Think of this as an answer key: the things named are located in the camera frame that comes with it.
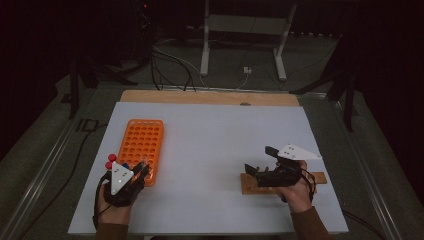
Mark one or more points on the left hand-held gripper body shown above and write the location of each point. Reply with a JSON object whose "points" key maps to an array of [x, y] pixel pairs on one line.
{"points": [[121, 190]]}

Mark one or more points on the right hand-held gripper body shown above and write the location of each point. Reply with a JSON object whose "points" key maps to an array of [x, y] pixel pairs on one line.
{"points": [[281, 176]]}

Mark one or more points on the blue capped test tube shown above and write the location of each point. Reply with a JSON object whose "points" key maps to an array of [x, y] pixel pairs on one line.
{"points": [[125, 165]]}

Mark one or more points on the wooden tube rack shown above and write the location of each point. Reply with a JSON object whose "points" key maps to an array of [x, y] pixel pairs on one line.
{"points": [[248, 188]]}

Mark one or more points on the red capped test tube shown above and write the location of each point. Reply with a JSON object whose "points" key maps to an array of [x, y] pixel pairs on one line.
{"points": [[108, 165], [112, 157]]}

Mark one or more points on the orange plastic tube rack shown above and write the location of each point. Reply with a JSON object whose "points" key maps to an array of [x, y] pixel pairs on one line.
{"points": [[143, 140]]}

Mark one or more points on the person's left hand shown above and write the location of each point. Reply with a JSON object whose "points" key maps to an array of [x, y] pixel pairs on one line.
{"points": [[113, 215]]}

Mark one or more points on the person's right hand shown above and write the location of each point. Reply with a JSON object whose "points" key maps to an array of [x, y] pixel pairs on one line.
{"points": [[296, 198]]}

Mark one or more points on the white table mat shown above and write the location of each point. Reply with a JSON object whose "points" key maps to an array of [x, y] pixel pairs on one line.
{"points": [[206, 140]]}

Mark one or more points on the white plug adapter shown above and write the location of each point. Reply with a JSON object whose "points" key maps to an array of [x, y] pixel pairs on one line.
{"points": [[247, 70]]}

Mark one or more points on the black tripod stand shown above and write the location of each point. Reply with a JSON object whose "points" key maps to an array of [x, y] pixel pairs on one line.
{"points": [[348, 96], [75, 86]]}

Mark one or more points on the dark equipment with red light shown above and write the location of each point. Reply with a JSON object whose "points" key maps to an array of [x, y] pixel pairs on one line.
{"points": [[144, 20]]}

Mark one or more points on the metal floor rail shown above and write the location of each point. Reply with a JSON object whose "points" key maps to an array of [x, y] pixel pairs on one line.
{"points": [[370, 180], [43, 170]]}

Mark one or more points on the grey metal stand frame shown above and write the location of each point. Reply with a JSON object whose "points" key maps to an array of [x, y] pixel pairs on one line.
{"points": [[245, 24]]}

